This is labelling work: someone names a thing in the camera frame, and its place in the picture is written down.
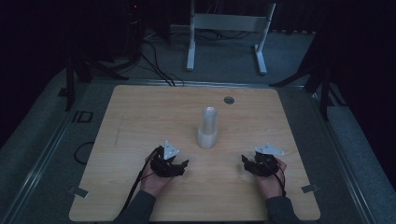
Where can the white metal stand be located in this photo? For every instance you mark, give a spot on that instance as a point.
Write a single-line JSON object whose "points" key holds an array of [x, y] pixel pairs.
{"points": [[229, 22]]}

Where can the person's left hand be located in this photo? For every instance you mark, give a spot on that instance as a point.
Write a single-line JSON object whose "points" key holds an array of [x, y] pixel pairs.
{"points": [[154, 183]]}

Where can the dark equipment tower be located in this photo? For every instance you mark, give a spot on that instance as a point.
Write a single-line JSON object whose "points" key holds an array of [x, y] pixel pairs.
{"points": [[124, 28]]}

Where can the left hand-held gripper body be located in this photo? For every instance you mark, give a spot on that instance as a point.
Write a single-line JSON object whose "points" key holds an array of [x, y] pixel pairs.
{"points": [[165, 166]]}

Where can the person's right hand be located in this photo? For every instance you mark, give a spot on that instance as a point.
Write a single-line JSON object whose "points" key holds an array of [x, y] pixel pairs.
{"points": [[271, 185]]}

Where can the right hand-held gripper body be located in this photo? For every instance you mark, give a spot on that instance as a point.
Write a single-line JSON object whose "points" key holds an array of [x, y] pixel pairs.
{"points": [[266, 163]]}

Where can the black tripod stand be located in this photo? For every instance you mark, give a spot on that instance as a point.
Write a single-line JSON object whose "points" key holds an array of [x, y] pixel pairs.
{"points": [[323, 90], [70, 84]]}

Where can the grey table grommet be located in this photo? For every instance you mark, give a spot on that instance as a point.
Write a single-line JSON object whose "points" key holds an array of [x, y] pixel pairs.
{"points": [[229, 100]]}

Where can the stack of translucent cups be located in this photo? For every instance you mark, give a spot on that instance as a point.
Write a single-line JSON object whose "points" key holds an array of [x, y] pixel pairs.
{"points": [[207, 130]]}

